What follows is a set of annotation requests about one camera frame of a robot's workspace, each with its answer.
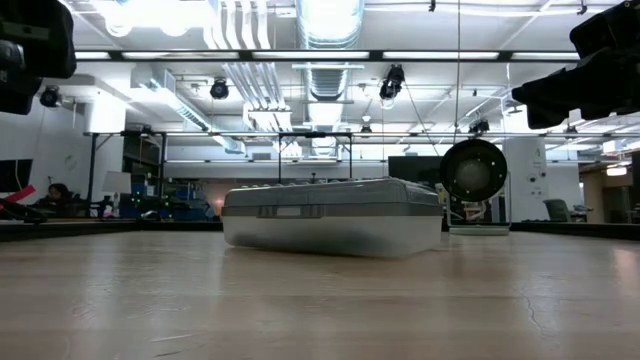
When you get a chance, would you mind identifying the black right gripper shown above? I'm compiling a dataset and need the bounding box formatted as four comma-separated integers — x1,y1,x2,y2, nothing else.
511,0,640,129

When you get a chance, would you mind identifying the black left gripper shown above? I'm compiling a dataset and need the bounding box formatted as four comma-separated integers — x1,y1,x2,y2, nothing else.
0,0,77,116

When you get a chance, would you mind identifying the clear plastic container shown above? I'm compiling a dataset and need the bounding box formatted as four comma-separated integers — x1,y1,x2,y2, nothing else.
221,176,444,260

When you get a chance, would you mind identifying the grey office chair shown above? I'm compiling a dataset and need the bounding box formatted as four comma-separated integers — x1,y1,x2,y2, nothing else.
542,198,572,224

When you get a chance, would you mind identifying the black monitor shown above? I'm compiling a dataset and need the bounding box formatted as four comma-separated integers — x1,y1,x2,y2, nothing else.
387,155,444,189
0,158,34,194

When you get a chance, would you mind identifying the person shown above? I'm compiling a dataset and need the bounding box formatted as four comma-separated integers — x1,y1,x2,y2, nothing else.
45,182,74,206

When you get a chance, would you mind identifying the white lampshade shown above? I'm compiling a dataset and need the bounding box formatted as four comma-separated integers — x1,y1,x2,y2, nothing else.
101,170,133,195

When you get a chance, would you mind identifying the thin hanging cable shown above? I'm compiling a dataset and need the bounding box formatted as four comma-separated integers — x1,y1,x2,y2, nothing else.
454,0,462,146

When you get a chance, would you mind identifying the black background frame rig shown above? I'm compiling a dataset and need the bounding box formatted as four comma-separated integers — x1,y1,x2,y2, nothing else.
276,131,355,184
85,129,169,217

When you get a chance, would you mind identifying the red strap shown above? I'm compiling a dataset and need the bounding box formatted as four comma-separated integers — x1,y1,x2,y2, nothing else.
0,184,37,204

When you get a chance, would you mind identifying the silver ceiling duct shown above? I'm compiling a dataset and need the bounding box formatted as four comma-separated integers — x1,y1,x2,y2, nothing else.
293,0,367,157

